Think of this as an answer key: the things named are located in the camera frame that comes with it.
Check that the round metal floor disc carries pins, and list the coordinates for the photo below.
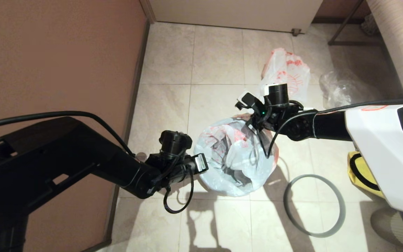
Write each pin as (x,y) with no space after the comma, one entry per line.
(140,155)

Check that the grey striped cushion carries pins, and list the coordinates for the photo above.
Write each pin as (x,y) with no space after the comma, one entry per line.
(390,227)

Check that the brown cabinet side panel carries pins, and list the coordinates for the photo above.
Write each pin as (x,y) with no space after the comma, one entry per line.
(47,52)

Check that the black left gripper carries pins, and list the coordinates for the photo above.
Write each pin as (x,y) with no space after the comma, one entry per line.
(199,162)

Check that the brown metal table frame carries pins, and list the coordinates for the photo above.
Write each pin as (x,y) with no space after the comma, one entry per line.
(353,42)

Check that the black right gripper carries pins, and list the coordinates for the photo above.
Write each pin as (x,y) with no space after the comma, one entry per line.
(262,119)

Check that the white crumpled fabric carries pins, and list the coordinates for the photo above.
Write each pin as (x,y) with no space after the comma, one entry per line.
(370,24)

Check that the yellow fabric bag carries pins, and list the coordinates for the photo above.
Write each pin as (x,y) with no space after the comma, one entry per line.
(357,168)

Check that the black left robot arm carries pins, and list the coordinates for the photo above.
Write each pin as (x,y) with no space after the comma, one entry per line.
(54,161)

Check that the beige striped upholstered sofa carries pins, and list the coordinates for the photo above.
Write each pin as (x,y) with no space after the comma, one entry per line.
(397,42)

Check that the small metal door stopper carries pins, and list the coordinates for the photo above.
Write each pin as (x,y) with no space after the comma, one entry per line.
(296,31)

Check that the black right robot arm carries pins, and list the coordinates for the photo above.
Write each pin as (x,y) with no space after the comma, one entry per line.
(369,133)

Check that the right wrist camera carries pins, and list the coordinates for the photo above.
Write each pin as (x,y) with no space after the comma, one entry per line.
(248,99)

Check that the clear plastic bag dark contents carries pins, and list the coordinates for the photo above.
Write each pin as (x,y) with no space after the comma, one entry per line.
(341,87)

